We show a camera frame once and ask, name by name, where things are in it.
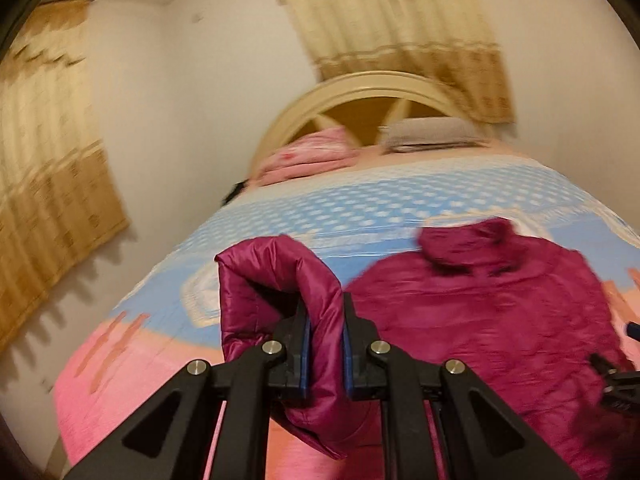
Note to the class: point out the cream wooden headboard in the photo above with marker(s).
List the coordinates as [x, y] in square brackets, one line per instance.
[370, 85]

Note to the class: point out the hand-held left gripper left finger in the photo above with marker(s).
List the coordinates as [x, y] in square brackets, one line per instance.
[304, 360]

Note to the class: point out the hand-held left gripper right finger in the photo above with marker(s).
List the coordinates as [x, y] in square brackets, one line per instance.
[348, 360]

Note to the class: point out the magenta puffer jacket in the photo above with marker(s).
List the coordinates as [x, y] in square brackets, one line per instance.
[475, 310]

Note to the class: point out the folded pink quilt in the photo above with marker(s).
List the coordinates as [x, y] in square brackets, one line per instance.
[307, 157]

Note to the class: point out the beige patterned curtain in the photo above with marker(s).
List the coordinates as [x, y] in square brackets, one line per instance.
[400, 35]
[45, 170]

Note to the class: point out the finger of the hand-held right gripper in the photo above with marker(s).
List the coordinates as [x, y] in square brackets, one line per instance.
[620, 382]
[633, 331]

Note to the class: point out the grey striped pillow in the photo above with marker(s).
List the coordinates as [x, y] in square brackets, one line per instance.
[430, 132]

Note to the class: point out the blue pink printed blanket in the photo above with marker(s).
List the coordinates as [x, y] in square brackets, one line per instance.
[320, 210]

